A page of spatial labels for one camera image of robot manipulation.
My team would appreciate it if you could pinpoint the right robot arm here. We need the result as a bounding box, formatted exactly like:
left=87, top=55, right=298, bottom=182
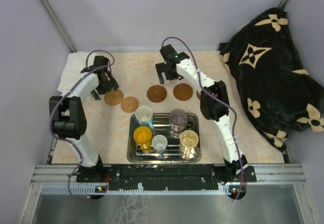
left=155, top=44, right=248, bottom=183

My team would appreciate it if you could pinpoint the aluminium rail frame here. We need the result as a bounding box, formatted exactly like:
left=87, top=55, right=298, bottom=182
left=21, top=164, right=320, bottom=223

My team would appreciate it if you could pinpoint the yellow cup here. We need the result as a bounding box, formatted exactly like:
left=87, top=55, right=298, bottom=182
left=133, top=126, right=153, bottom=150

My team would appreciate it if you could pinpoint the black floral blanket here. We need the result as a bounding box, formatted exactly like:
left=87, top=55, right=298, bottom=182
left=218, top=8, right=323, bottom=152

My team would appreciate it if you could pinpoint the small clear grey cup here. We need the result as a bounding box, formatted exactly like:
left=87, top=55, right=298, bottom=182
left=152, top=135, right=168, bottom=159

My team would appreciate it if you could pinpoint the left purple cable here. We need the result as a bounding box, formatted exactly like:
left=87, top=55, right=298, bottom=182
left=47, top=49, right=116, bottom=202

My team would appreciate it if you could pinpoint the white and blue cup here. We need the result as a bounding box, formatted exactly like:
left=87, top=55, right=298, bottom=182
left=135, top=106, right=154, bottom=130

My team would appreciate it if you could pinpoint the white folded cloth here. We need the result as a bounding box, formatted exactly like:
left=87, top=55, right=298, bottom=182
left=57, top=52, right=99, bottom=102

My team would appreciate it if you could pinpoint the woven coaster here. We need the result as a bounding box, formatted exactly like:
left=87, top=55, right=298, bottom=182
left=120, top=96, right=139, bottom=113
left=104, top=89, right=124, bottom=106

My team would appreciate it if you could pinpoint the purple cable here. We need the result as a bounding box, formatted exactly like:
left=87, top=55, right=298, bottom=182
left=161, top=36, right=248, bottom=201
left=47, top=49, right=116, bottom=202

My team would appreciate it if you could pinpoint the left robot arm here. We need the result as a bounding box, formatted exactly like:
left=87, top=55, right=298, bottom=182
left=49, top=55, right=119, bottom=182

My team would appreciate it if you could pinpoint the purple glass mug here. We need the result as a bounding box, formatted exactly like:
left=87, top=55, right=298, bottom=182
left=169, top=109, right=193, bottom=134

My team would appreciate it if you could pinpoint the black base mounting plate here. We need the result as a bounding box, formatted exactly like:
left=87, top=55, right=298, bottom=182
left=76, top=164, right=256, bottom=191

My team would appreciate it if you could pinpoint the steel tray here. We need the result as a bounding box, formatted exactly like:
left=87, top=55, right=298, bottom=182
left=127, top=113, right=201, bottom=164

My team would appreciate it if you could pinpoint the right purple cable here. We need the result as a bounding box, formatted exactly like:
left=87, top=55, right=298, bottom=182
left=161, top=36, right=248, bottom=201

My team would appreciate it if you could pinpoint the cream mug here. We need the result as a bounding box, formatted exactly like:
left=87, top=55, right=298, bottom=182
left=180, top=130, right=199, bottom=160

